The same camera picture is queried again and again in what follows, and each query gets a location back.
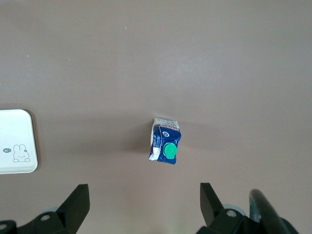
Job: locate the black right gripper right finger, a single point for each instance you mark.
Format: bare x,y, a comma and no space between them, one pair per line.
212,207

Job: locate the white rabbit print tray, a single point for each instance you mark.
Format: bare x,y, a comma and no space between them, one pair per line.
14,131

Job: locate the blue white milk carton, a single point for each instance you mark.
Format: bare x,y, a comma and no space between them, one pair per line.
168,139

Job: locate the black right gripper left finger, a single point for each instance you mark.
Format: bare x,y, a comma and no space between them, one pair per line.
70,207

